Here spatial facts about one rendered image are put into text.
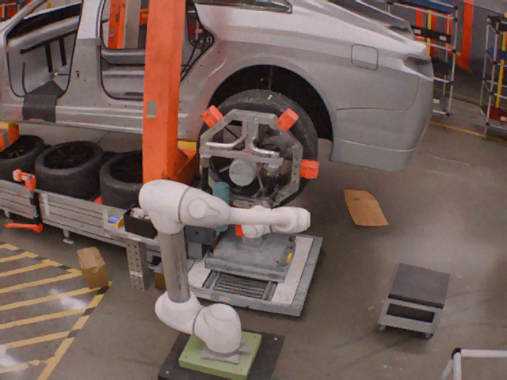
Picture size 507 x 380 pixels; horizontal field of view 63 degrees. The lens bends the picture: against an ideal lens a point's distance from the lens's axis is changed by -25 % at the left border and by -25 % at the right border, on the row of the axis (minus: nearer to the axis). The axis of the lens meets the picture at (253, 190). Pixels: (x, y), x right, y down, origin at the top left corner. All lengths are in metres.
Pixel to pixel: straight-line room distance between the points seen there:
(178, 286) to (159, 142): 1.02
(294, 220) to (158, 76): 1.07
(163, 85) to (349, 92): 1.08
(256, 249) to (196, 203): 1.53
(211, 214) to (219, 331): 0.59
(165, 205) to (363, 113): 1.60
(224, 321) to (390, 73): 1.72
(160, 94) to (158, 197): 1.03
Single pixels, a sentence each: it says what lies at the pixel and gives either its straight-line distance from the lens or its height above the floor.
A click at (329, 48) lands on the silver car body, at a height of 1.48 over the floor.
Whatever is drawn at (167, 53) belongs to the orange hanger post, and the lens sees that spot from 2.68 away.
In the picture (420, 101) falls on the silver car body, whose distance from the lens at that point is 3.09.
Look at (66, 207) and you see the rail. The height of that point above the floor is 0.32.
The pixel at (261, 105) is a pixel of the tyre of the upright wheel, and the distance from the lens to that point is 2.78.
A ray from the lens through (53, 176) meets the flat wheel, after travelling 3.69.
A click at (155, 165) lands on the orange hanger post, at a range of 2.91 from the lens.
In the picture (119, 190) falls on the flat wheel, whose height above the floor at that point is 0.48.
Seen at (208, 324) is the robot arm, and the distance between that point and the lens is 2.14.
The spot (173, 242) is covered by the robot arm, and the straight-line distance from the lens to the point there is 1.93.
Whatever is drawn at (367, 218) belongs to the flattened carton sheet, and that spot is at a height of 0.01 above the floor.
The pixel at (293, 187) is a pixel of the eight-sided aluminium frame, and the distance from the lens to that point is 2.82.
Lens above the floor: 2.03
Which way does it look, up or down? 27 degrees down
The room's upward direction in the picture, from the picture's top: 3 degrees clockwise
